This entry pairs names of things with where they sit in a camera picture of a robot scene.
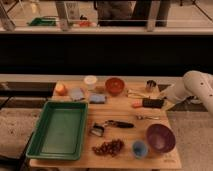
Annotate green plastic tray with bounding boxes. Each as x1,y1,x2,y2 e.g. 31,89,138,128
26,101,88,161

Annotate small metal clip tool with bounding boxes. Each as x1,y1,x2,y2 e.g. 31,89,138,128
90,123,105,137

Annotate black handled peeler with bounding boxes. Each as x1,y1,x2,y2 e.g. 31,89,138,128
105,120,134,128

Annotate red-orange bowl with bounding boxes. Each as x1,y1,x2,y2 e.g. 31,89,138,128
105,77,125,96

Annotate blue sponge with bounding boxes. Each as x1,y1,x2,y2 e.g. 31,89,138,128
89,94,106,104

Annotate wooden table board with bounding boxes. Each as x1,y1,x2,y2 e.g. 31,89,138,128
28,80,182,170

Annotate small blue cup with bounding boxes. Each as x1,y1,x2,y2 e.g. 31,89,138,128
132,140,148,159

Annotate light blue cloth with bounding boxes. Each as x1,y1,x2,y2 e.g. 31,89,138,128
69,88,84,101

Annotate green object in background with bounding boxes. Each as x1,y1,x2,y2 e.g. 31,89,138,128
28,17,56,26

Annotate silver fork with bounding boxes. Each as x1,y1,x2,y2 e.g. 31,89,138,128
136,115,160,120

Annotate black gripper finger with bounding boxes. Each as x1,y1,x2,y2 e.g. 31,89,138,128
142,98,164,108

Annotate orange carrot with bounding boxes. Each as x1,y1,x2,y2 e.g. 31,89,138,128
131,102,142,108

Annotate purple bowl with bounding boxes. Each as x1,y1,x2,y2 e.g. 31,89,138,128
146,124,176,153

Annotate white cup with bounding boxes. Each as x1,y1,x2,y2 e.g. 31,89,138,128
84,75,98,90

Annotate metal cup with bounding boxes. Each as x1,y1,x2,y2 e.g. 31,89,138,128
146,80,157,92

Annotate person in background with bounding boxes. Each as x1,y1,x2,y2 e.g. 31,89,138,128
97,0,136,21

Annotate bunch of dark grapes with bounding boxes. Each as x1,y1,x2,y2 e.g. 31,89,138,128
92,139,124,157

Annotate orange fruit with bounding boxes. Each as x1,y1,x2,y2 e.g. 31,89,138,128
55,83,67,96

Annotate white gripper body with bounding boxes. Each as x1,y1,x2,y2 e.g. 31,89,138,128
158,89,179,110

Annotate metal tongs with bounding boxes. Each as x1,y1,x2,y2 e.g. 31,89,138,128
127,89,149,99

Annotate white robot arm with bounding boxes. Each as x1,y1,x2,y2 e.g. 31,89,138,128
142,70,213,116

